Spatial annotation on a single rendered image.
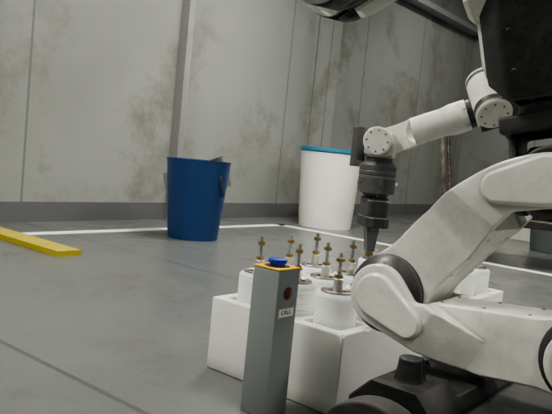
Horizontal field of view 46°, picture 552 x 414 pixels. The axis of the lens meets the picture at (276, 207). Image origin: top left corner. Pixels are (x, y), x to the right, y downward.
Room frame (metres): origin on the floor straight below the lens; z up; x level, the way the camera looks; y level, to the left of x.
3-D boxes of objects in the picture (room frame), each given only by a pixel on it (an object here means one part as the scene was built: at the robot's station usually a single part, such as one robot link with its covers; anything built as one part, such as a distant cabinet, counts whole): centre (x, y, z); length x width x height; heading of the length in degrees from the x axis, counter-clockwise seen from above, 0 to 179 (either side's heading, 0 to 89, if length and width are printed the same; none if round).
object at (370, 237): (1.54, -0.23, 0.37); 0.03 x 0.02 x 0.06; 96
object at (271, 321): (1.35, -0.02, 0.16); 0.07 x 0.07 x 0.31; 51
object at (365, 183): (1.55, -0.23, 0.46); 0.13 x 0.10 x 0.12; 6
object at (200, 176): (3.90, 0.47, 0.25); 0.43 x 0.40 x 0.51; 147
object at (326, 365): (1.62, -0.14, 0.09); 0.39 x 0.39 x 0.18; 51
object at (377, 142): (1.54, -0.22, 0.57); 0.11 x 0.11 x 0.11; 73
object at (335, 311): (1.46, -0.16, 0.16); 0.10 x 0.10 x 0.18
